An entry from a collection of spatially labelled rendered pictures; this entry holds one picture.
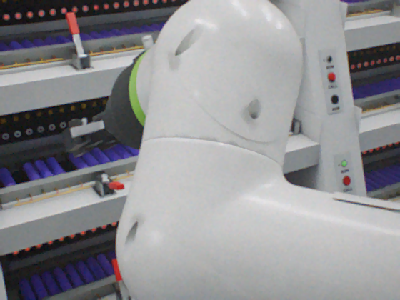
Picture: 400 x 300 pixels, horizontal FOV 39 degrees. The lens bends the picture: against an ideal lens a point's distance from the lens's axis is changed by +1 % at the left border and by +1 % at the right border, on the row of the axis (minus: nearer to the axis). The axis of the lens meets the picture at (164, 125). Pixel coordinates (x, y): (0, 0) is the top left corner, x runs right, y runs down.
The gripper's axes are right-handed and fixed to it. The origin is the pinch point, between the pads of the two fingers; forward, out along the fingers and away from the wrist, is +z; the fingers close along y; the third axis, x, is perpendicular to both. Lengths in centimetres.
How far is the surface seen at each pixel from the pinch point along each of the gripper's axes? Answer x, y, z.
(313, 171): 14, -48, 19
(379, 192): 23, -67, 24
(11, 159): -2.3, 5.8, 28.9
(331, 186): 17, -49, 17
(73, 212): 8.8, 0.9, 15.8
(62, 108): -9.0, -4.7, 27.6
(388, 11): -14, -75, 15
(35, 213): 7.5, 6.3, 16.8
